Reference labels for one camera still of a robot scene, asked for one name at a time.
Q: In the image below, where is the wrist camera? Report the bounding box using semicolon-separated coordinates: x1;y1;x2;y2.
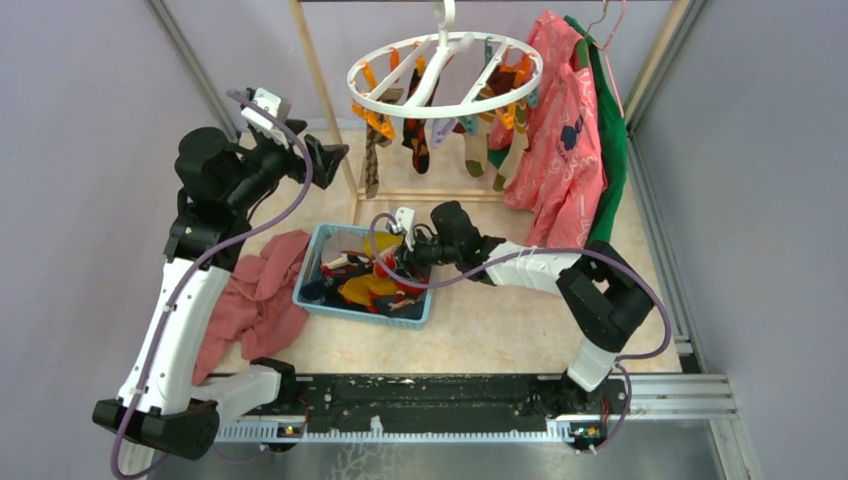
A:
386;206;415;235
240;87;291;146

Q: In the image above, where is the argyle brown cream sock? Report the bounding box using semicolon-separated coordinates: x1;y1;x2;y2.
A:
364;113;393;199

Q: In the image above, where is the dark red argyle sock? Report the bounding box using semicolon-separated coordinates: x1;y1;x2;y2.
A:
402;56;430;175

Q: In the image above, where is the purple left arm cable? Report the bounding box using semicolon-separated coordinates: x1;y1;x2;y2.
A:
109;89;315;480

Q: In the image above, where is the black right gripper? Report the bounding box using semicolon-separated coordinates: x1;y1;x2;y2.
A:
387;226;460;288

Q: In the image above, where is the navy blue patterned sock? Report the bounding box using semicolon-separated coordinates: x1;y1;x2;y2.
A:
298;278;344;303

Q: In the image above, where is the pink patterned hanging garment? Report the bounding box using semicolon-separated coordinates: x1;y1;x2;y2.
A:
489;10;607;248

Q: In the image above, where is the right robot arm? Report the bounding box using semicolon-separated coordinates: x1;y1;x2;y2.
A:
385;201;659;412

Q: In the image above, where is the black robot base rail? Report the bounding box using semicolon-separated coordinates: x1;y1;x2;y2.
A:
244;363;628;439

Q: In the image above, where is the mustard yellow ribbed sock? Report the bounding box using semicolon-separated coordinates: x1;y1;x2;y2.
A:
338;274;398;307

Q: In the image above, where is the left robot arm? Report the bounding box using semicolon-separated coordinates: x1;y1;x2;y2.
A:
92;120;349;460

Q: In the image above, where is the light blue plastic basket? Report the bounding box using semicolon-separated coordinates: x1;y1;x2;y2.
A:
292;223;432;330

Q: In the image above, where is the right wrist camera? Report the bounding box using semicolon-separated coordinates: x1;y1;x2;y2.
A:
386;206;415;235

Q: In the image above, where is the yellow sock in basket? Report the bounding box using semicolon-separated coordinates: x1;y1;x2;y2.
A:
362;231;403;258

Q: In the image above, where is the pink cloth on floor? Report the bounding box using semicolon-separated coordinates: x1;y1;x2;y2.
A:
191;230;311;386

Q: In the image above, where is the red santa sock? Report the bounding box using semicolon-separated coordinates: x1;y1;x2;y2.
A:
373;256;427;296

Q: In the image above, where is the green hanging garment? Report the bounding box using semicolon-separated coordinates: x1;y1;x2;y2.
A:
563;15;628;244

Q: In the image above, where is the light wooden clothes rack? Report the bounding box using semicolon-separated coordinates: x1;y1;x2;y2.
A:
289;1;703;223

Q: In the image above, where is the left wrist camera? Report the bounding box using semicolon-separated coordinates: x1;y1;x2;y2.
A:
240;87;291;146

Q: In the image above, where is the white round clip hanger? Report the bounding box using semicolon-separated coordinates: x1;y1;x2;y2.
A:
345;1;544;120

